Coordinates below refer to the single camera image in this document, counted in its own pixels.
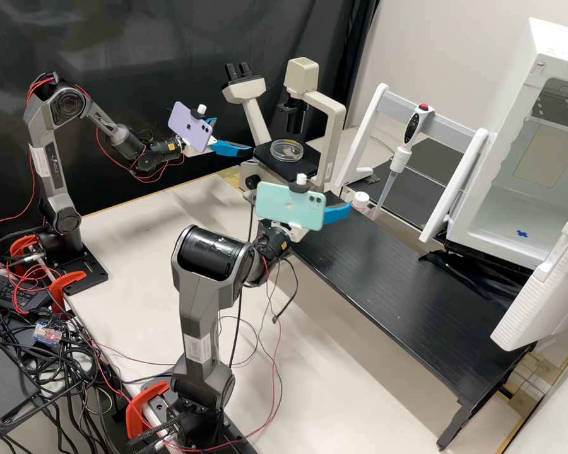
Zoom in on black mounting plate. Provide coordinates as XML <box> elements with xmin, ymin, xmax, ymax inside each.
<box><xmin>41</xmin><ymin>248</ymin><xmax>110</xmax><ymax>298</ymax></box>
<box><xmin>170</xmin><ymin>416</ymin><xmax>257</xmax><ymax>454</ymax></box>

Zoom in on incubator door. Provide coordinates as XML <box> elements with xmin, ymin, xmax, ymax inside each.
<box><xmin>490</xmin><ymin>192</ymin><xmax>568</xmax><ymax>352</ymax></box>

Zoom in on small circuit board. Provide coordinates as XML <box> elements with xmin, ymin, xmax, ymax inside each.
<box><xmin>32</xmin><ymin>320</ymin><xmax>63</xmax><ymax>350</ymax></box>

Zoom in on white pipette stand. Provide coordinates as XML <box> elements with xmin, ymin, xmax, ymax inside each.
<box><xmin>334</xmin><ymin>83</ymin><xmax>490</xmax><ymax>245</ymax></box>

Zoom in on black cable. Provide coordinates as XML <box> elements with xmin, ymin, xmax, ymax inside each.
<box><xmin>267</xmin><ymin>255</ymin><xmax>300</xmax><ymax>325</ymax></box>

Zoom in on wrist camera phone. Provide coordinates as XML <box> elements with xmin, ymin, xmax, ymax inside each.
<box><xmin>167</xmin><ymin>100</ymin><xmax>215</xmax><ymax>145</ymax></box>
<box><xmin>246</xmin><ymin>173</ymin><xmax>328</xmax><ymax>233</ymax></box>

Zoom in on black power adapter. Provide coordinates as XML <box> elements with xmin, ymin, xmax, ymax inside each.
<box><xmin>0</xmin><ymin>272</ymin><xmax>49</xmax><ymax>314</ymax></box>

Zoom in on red wire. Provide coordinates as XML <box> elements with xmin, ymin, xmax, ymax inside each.
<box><xmin>217</xmin><ymin>264</ymin><xmax>286</xmax><ymax>448</ymax></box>
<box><xmin>0</xmin><ymin>151</ymin><xmax>35</xmax><ymax>236</ymax></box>

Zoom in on petri dish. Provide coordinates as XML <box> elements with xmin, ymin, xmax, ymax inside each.
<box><xmin>270</xmin><ymin>138</ymin><xmax>307</xmax><ymax>163</ymax></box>

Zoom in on flat black box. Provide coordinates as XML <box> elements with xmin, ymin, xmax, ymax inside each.
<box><xmin>0</xmin><ymin>347</ymin><xmax>42</xmax><ymax>424</ymax></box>

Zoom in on pipette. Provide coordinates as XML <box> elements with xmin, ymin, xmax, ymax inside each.
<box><xmin>371</xmin><ymin>102</ymin><xmax>435</xmax><ymax>222</ymax></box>

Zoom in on right wrist camera phone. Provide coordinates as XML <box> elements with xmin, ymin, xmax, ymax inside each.
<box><xmin>246</xmin><ymin>173</ymin><xmax>328</xmax><ymax>233</ymax></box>

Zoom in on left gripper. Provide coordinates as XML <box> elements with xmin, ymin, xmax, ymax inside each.
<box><xmin>191</xmin><ymin>116</ymin><xmax>255</xmax><ymax>160</ymax></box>

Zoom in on red clamp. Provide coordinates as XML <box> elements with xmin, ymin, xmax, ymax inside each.
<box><xmin>124</xmin><ymin>380</ymin><xmax>172</xmax><ymax>441</ymax></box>
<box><xmin>8</xmin><ymin>235</ymin><xmax>42</xmax><ymax>271</ymax></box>
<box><xmin>45</xmin><ymin>270</ymin><xmax>88</xmax><ymax>315</ymax></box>

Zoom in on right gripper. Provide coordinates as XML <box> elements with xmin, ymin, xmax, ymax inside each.
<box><xmin>283</xmin><ymin>200</ymin><xmax>353</xmax><ymax>243</ymax></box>

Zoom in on black platform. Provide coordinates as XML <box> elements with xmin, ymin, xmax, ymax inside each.
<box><xmin>340</xmin><ymin>134</ymin><xmax>466</xmax><ymax>229</ymax></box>
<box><xmin>288</xmin><ymin>206</ymin><xmax>538</xmax><ymax>451</ymax></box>

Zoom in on left wrist camera phone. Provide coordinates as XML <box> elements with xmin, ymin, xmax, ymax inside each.
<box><xmin>167</xmin><ymin>100</ymin><xmax>215</xmax><ymax>145</ymax></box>

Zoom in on cream microscope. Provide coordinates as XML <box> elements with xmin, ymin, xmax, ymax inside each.
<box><xmin>221</xmin><ymin>57</ymin><xmax>347</xmax><ymax>202</ymax></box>

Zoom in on white incubator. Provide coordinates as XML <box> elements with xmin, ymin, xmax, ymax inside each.
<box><xmin>447</xmin><ymin>18</ymin><xmax>568</xmax><ymax>271</ymax></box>

